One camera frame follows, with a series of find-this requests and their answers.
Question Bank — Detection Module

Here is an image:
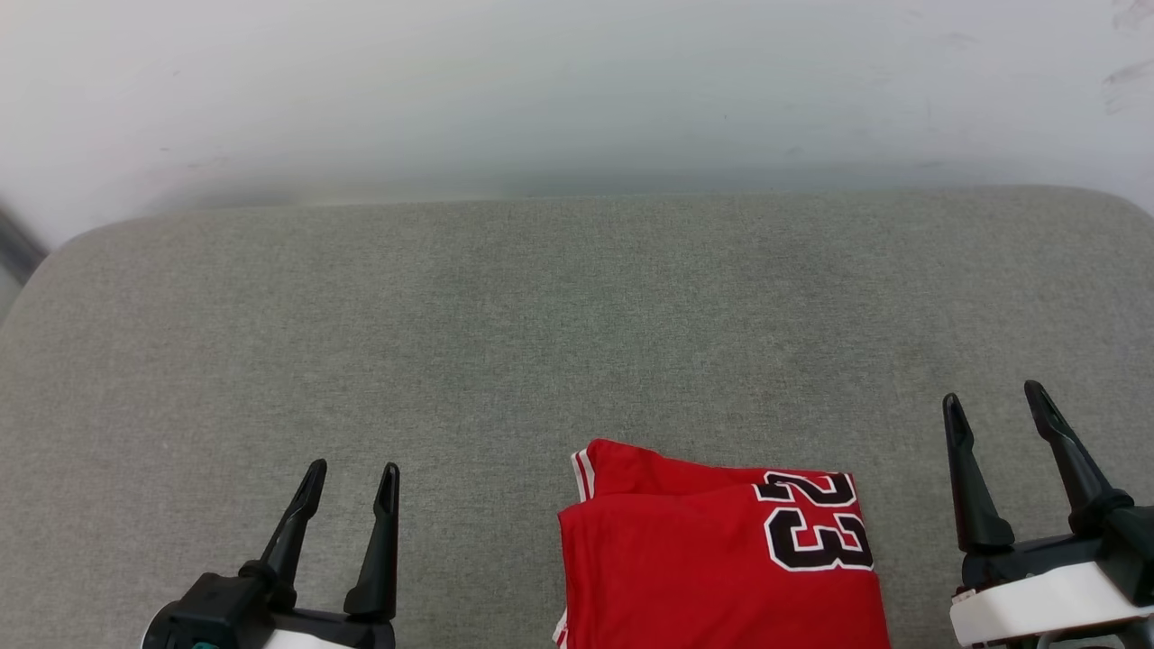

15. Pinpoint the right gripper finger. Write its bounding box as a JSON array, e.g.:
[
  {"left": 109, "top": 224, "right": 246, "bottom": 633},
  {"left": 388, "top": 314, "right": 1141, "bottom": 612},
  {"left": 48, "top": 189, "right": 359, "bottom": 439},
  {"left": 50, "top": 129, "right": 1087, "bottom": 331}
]
[
  {"left": 1024, "top": 380, "right": 1135, "bottom": 535},
  {"left": 942, "top": 393, "right": 1016, "bottom": 553}
]

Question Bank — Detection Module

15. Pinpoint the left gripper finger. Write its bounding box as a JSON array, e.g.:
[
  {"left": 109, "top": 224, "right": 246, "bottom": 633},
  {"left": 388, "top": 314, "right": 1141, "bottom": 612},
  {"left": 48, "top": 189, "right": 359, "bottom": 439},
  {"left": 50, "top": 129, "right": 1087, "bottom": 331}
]
[
  {"left": 238, "top": 459, "right": 328, "bottom": 610},
  {"left": 343, "top": 462, "right": 401, "bottom": 622}
]

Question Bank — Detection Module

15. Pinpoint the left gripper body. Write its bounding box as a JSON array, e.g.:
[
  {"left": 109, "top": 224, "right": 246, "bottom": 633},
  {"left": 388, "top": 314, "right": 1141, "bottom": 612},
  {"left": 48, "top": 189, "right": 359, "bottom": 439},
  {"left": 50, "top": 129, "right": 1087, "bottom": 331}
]
[{"left": 260, "top": 608, "right": 398, "bottom": 649}]

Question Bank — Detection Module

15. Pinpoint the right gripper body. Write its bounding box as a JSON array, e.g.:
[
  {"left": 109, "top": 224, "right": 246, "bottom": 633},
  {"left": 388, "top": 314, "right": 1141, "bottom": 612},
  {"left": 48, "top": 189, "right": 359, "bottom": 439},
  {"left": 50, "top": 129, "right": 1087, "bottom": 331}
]
[{"left": 949, "top": 532, "right": 1154, "bottom": 648}]

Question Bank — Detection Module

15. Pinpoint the red and white basketball jersey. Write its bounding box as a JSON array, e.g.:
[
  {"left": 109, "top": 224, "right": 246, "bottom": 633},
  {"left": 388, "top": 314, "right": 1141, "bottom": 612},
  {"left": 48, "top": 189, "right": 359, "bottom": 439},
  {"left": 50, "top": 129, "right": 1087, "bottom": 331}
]
[{"left": 552, "top": 439, "right": 893, "bottom": 649}]

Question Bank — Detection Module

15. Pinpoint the grey fabric sofa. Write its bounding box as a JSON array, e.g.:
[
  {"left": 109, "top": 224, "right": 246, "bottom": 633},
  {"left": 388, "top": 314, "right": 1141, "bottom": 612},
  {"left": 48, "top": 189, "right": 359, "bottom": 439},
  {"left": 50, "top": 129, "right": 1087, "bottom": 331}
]
[{"left": 0, "top": 185, "right": 1154, "bottom": 649}]

